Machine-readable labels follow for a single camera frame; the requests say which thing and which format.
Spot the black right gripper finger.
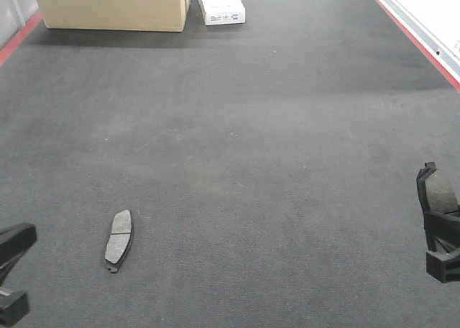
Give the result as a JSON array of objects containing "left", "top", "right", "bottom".
[
  {"left": 425, "top": 249, "right": 459, "bottom": 283},
  {"left": 423, "top": 211, "right": 459, "bottom": 252}
]

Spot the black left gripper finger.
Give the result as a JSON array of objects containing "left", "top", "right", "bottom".
[
  {"left": 1, "top": 223, "right": 37, "bottom": 284},
  {"left": 1, "top": 288, "right": 29, "bottom": 327}
]

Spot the brake pad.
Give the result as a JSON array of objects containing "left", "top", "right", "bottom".
[
  {"left": 415, "top": 161, "right": 460, "bottom": 252},
  {"left": 104, "top": 209, "right": 134, "bottom": 273}
]

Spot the large cardboard box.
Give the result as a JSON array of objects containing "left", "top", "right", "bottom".
[{"left": 37, "top": 0, "right": 190, "bottom": 32}]

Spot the white long carton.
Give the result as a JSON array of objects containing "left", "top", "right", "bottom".
[{"left": 198, "top": 0, "right": 246, "bottom": 26}]

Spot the conveyor aluminium side rail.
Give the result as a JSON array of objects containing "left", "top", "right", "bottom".
[{"left": 376, "top": 0, "right": 459, "bottom": 90}]

